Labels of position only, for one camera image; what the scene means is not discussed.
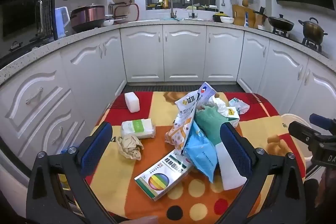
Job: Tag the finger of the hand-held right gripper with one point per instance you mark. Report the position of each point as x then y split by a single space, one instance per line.
323 121
304 132

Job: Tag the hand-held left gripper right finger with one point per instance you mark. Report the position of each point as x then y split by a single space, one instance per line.
236 151

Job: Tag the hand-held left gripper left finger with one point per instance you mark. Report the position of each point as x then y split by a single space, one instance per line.
97 146

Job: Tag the white round plastic bin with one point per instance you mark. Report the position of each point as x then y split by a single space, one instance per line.
287 116

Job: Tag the green white milk carton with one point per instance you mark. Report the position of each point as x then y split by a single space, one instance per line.
233 117

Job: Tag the blue plastic packet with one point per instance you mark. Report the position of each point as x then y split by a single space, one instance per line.
200 158

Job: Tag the white plastic bag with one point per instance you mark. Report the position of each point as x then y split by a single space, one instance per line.
240 106

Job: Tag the white orange snack bag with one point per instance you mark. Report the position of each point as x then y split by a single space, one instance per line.
183 113

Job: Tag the person's left hand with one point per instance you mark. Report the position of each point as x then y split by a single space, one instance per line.
145 220

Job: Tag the crumpled brown paper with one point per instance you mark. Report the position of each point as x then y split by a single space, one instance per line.
128 146

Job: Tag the red orange printed blanket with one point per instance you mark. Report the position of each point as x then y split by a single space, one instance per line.
262 129

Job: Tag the green white tissue pack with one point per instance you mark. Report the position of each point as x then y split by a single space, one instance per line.
139 128

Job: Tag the crumpled white tissue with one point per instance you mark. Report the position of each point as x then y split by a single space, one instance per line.
218 104

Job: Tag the white foam block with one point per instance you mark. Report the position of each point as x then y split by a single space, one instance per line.
134 103

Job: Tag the purple white barcode box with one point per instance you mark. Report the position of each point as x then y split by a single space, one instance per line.
207 90

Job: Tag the rainbow print medicine box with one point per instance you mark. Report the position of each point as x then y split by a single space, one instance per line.
162 176

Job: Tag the black gas stove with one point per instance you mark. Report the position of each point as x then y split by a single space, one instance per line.
309 44

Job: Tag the dark ribbed floor mat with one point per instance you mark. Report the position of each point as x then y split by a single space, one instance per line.
170 88

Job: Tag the golden lidded pot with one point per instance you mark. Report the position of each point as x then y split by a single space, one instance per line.
313 28

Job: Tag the black wok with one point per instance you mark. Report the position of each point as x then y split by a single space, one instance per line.
281 23

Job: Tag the white lower kitchen cabinets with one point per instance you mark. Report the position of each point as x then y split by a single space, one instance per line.
183 53

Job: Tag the blue white bag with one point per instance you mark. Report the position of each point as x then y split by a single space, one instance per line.
248 18

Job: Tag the copper rice cooker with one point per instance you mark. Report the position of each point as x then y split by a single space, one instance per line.
88 18

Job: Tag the wooden cutting board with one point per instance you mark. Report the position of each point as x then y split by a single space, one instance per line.
239 15

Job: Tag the black pot yellow lid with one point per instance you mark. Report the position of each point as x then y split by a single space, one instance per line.
218 16

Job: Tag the black microwave oven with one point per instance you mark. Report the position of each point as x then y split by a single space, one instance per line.
23 22
54 16

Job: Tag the small steel tap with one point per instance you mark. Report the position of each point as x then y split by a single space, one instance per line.
193 10

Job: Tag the steel kitchen faucet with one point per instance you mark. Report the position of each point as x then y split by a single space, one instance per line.
169 6

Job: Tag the yellow bottle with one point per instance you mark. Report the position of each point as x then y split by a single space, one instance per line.
164 1

